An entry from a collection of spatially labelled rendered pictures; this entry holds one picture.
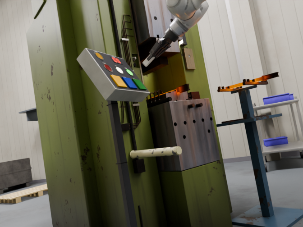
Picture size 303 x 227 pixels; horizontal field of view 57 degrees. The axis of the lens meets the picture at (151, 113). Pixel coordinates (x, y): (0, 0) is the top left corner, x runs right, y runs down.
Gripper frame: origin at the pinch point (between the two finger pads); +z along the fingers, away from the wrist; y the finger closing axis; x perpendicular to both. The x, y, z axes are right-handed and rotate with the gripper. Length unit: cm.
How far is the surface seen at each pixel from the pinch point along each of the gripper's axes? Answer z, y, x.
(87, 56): 15.1, -26.9, 11.9
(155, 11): -15, 39, 41
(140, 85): 12.4, -1.4, -7.4
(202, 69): -5, 92, 5
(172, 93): 13.4, 40.7, -9.6
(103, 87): 18.0, -26.9, -5.7
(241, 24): -64, 353, 98
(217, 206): 42, 53, -85
